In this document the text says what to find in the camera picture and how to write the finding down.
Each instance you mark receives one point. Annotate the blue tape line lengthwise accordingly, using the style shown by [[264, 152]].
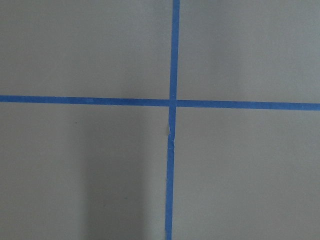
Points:
[[172, 108]]

